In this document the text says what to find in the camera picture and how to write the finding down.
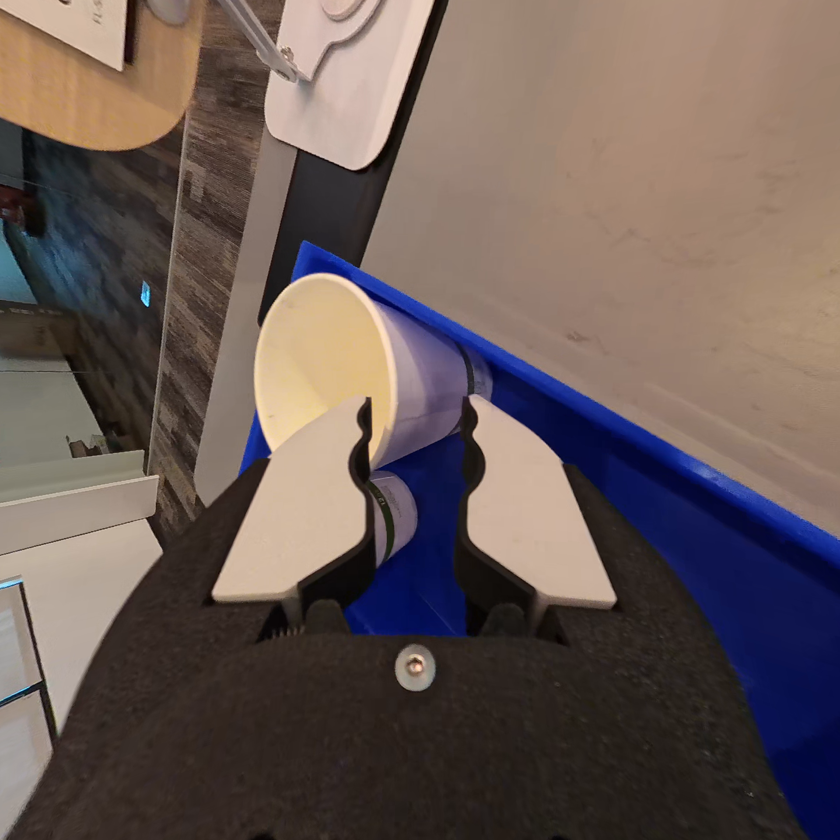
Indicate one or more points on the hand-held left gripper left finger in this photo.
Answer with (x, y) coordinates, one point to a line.
(295, 532)

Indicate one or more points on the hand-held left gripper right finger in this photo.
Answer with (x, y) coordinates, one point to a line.
(538, 532)

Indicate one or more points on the white paper cup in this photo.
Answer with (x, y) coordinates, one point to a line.
(322, 368)
(394, 519)

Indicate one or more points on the blue plastic bin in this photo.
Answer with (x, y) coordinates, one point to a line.
(683, 565)

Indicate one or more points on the black flat mat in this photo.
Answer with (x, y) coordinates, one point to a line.
(328, 223)

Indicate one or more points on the instruction sheet on wooden stand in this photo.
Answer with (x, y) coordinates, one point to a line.
(145, 112)

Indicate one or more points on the printed instruction sign board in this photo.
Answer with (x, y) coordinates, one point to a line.
(66, 26)

